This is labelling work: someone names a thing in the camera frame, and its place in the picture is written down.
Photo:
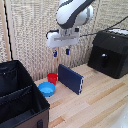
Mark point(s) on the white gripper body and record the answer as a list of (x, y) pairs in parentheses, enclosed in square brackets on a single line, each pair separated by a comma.
[(63, 39)]

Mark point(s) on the black fabric storage box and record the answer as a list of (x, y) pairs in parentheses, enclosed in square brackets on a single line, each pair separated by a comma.
[(20, 96)]

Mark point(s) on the beige woven screen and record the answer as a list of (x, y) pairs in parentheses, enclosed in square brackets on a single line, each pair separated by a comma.
[(30, 36)]

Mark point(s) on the blue bowl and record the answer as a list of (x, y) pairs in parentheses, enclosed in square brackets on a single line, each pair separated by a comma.
[(46, 89)]

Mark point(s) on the dark blue book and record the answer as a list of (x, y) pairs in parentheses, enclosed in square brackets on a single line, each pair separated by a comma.
[(70, 79)]

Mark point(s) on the black hard case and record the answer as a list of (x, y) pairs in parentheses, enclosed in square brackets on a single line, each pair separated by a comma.
[(110, 53)]

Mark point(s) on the red cup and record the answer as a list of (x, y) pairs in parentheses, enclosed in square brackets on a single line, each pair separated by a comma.
[(52, 78)]

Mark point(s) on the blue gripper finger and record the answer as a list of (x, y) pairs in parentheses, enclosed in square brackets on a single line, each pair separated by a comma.
[(55, 53), (67, 51)]

